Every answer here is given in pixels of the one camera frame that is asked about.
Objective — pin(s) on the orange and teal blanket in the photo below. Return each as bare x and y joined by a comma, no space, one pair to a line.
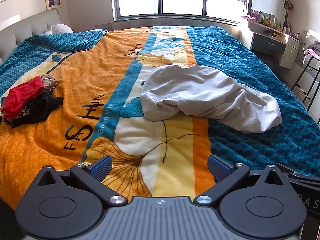
100,75

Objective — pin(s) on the items on desk top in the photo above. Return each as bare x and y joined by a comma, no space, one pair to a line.
262,22

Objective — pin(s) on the white t-shirt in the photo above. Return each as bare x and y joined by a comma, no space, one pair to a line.
202,91

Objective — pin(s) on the tufted grey headboard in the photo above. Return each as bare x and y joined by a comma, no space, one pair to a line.
14,35

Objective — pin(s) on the white pillow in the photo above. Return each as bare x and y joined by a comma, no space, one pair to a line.
58,29

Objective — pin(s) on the white vanity desk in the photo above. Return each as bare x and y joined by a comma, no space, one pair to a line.
275,44

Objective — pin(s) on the black garment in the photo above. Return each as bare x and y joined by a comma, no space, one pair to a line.
36,110

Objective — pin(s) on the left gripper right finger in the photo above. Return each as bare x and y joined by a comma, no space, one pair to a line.
228,178

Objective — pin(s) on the red garment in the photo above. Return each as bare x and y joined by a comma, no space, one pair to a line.
20,95

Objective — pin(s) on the black metal stool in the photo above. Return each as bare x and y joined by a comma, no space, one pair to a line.
306,87

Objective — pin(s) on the beige patterned garment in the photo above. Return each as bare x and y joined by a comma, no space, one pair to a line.
48,81

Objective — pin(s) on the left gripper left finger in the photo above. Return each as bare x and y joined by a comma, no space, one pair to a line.
90,178

